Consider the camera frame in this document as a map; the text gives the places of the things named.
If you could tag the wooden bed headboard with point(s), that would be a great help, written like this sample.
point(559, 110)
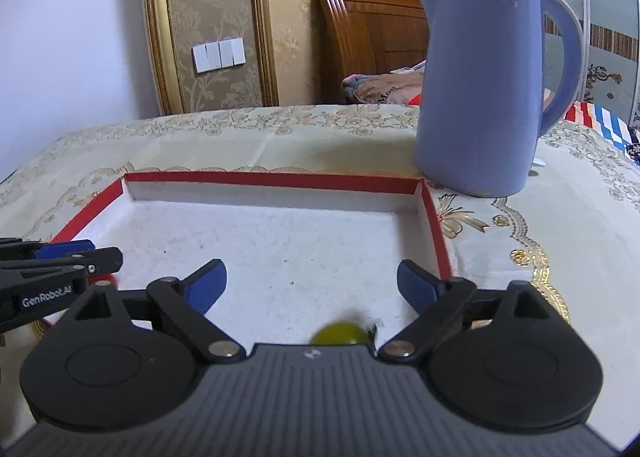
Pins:
point(370, 27)

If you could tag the red shallow cardboard box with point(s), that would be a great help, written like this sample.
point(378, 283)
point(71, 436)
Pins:
point(280, 247)

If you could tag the red blue striped cloth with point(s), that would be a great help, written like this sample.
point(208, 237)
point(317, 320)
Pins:
point(600, 124)

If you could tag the floral glass door wardrobe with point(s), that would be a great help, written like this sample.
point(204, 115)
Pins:
point(610, 12)

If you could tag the blue electric kettle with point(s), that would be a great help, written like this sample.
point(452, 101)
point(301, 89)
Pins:
point(470, 87)

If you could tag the cream gold patterned tablecloth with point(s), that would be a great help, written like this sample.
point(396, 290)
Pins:
point(300, 137)

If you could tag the green citrus fruit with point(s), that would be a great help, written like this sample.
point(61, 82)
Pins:
point(340, 333)

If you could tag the dark patterned cloth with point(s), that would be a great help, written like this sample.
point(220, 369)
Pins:
point(634, 144)

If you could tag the gold wall panel frame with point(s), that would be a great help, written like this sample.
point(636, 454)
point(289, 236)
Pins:
point(157, 37)

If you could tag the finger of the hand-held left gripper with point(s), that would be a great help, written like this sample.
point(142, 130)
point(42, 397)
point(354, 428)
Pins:
point(62, 249)
point(45, 287)

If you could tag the white kettle base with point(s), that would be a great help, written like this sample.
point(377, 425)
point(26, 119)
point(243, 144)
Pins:
point(538, 165)

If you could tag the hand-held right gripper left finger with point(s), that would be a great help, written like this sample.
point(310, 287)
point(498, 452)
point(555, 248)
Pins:
point(202, 287)

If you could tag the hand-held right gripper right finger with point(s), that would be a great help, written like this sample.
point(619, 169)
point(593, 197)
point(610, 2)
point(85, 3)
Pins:
point(417, 287)

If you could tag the patterned pillow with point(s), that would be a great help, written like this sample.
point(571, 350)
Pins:
point(385, 87)

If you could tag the white wall light switch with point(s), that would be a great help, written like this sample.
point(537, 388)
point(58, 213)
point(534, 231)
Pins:
point(218, 55)

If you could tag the small red fruit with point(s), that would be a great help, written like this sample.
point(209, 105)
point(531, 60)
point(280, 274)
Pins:
point(105, 280)

